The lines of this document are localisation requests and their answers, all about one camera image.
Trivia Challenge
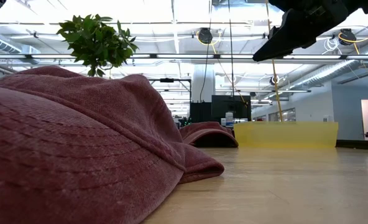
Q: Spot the black ceiling cable reel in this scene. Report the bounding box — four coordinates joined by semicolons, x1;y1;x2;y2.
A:
198;27;214;45
339;28;357;46

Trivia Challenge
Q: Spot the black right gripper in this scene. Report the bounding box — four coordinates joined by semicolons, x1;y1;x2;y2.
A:
252;0;364;62

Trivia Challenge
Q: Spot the black aluminium table frame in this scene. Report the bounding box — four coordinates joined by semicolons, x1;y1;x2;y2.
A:
336;139;368;152

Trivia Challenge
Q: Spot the silver ventilation duct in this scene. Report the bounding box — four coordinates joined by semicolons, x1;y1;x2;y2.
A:
289;40;368;91
0;29;23;54

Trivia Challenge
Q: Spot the yellow plastic bin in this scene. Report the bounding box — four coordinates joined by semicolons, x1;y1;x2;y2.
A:
233;121;339;149

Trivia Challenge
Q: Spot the black monitor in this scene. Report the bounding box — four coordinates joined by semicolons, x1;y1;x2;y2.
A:
189;95;252;124

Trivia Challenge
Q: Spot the green potted plant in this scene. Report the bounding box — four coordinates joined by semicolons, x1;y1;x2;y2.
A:
56;14;140;78

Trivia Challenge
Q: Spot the maroon baseball cap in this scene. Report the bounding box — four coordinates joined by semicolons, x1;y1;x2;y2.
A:
179;121;239;149
0;65;225;224

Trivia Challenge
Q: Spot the black gantry frame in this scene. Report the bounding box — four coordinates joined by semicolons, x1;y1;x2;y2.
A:
149;77;193;118

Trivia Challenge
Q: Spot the yellow cable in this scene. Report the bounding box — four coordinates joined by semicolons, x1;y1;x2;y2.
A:
265;0;284;123

